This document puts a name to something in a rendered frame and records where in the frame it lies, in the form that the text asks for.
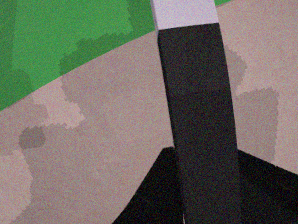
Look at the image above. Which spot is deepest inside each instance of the green putting mat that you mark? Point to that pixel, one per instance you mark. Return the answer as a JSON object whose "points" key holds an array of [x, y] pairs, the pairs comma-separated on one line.
{"points": [[41, 40]]}

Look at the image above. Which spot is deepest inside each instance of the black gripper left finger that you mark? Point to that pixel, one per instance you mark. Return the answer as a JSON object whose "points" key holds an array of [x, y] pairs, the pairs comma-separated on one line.
{"points": [[157, 200]]}

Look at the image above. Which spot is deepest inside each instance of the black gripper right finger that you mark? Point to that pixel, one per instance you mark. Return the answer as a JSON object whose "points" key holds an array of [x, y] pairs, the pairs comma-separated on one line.
{"points": [[269, 194]]}

